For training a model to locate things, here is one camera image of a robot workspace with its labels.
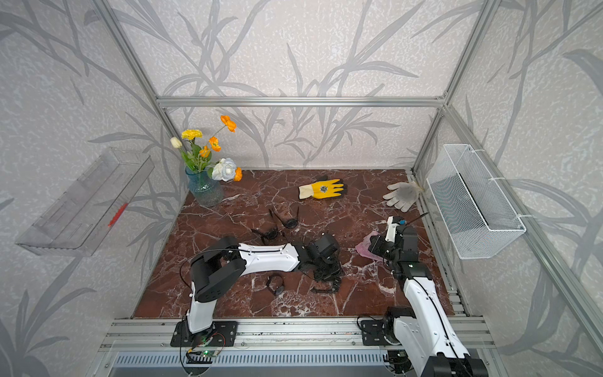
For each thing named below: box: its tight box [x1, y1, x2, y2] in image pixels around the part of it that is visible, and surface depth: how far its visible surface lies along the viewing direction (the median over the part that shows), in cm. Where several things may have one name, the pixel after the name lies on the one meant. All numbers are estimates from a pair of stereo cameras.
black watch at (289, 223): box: [268, 206, 300, 230], surface depth 101 cm
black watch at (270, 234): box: [250, 228, 279, 246], surface depth 97 cm
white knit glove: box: [382, 181, 424, 213], surface depth 111 cm
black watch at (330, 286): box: [311, 277, 342, 293], surface depth 84 cm
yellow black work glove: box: [298, 178, 345, 200], surface depth 113 cm
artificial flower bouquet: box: [170, 115, 243, 183], surface depth 89 cm
